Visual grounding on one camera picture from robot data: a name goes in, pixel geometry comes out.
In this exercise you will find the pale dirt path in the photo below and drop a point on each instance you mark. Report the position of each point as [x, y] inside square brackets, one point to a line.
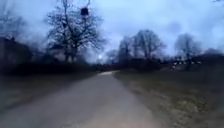
[96, 103]

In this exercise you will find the large bare tree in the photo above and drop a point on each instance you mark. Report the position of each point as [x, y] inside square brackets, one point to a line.
[71, 30]

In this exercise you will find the dark hedge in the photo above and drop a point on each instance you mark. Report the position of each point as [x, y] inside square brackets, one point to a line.
[43, 67]

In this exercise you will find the grass strip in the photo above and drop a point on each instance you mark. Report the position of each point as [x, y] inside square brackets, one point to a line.
[180, 96]
[30, 87]

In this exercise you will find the dark building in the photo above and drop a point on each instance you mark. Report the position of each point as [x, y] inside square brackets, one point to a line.
[13, 53]

